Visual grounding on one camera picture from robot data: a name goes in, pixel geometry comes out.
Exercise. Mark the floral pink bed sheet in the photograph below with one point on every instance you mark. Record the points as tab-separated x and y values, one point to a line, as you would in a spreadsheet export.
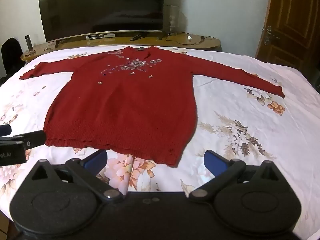
250	142

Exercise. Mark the red knitted sweater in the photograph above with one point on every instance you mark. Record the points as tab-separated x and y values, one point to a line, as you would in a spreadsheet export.
120	105

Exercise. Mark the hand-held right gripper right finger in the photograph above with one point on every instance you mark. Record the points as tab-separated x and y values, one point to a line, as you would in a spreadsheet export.
214	160

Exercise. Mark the brown wooden door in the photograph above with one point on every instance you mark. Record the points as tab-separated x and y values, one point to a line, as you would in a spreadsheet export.
290	30

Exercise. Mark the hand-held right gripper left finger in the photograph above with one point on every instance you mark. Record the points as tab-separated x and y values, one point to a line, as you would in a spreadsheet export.
96	160

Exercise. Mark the silver set-top box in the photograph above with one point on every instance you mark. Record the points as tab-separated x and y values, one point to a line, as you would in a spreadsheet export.
100	36

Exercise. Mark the black jacket on chair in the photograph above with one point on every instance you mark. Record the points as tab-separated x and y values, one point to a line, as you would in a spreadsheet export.
11	57

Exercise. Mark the clear glass vase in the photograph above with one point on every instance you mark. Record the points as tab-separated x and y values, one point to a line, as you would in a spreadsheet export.
171	18

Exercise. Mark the wooden television stand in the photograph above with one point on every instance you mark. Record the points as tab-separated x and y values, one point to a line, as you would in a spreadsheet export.
175	42

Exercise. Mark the eyeglasses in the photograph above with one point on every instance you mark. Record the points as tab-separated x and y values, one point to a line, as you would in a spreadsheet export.
30	53

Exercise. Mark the dark drinking bottle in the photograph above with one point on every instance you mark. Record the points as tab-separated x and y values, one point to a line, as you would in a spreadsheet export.
28	43

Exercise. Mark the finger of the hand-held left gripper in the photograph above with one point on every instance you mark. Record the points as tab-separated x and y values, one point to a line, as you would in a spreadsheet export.
5	130
33	138

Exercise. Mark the large black television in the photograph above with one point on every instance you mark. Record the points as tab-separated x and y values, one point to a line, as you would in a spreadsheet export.
100	5

